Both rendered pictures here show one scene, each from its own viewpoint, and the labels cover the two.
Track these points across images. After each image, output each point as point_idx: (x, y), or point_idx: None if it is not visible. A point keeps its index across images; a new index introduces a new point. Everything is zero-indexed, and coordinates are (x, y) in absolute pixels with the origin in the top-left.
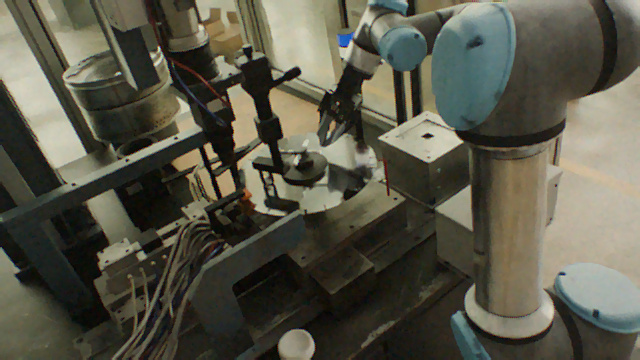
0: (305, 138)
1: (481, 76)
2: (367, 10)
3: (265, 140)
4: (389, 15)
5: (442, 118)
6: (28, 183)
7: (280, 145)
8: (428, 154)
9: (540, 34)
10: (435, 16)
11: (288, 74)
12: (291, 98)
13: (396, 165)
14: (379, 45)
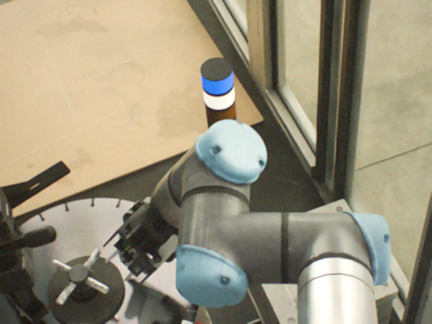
0: (116, 215)
1: None
2: (192, 156)
3: (0, 290)
4: (211, 200)
5: None
6: None
7: (74, 216)
8: (294, 313)
9: None
10: (276, 242)
11: (30, 242)
12: (185, 13)
13: (256, 287)
14: (175, 254)
